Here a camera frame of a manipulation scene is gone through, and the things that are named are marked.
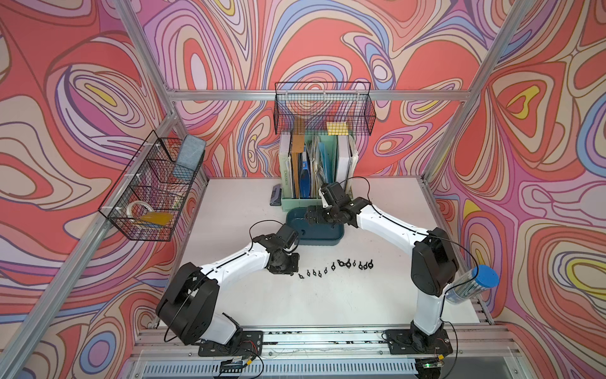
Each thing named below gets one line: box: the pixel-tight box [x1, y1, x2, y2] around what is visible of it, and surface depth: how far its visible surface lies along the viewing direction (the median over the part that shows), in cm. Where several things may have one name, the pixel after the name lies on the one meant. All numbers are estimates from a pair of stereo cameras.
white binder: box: [336, 135, 350, 186], surface depth 97 cm
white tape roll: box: [126, 199, 156, 218], surface depth 70 cm
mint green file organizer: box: [278, 131, 356, 213], surface depth 98 cm
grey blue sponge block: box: [176, 134, 207, 172], surface depth 83 cm
